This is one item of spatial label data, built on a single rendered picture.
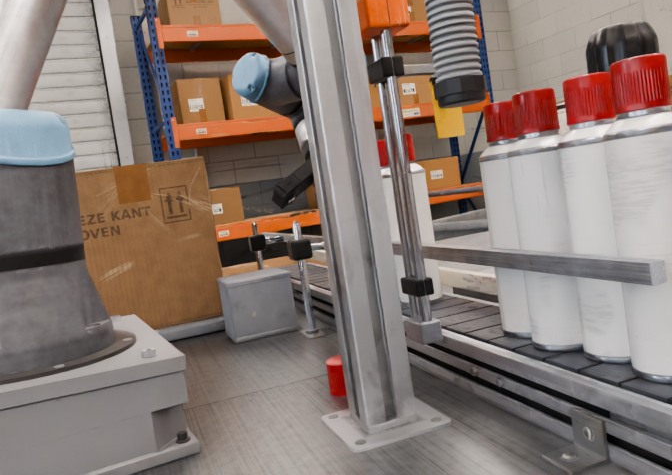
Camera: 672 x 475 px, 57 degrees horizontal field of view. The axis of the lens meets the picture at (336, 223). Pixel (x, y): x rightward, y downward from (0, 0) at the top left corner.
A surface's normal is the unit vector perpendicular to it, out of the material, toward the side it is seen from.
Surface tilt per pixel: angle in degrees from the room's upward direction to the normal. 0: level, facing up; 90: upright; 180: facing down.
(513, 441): 0
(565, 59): 90
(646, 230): 90
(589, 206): 90
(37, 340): 73
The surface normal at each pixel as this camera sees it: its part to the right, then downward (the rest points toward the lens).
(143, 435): 0.44, -0.02
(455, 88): -0.43, 0.11
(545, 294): -0.69, 0.14
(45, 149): 0.87, -0.11
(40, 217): 0.74, -0.05
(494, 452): -0.15, -0.99
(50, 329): 0.58, -0.33
